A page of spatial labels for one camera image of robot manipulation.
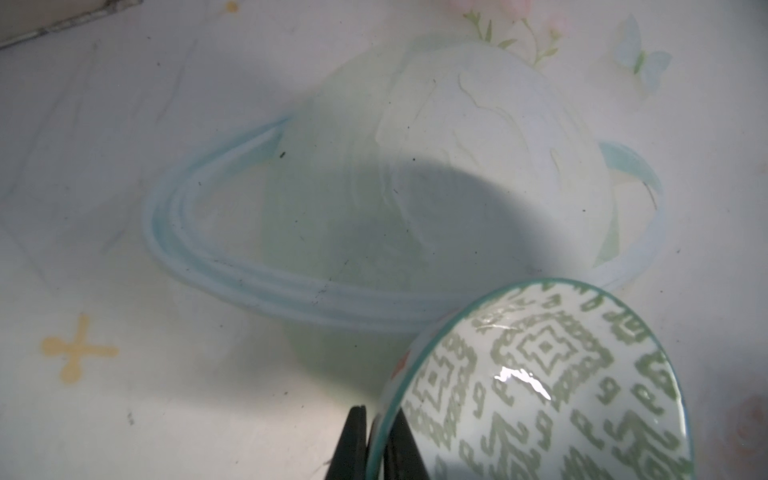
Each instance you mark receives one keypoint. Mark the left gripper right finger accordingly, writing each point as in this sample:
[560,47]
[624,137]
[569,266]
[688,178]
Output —
[401,458]

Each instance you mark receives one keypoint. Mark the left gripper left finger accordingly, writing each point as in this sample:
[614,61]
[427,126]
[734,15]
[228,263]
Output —
[350,455]

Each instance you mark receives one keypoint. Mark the green patterned bowl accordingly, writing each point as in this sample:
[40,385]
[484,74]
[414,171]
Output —
[548,379]

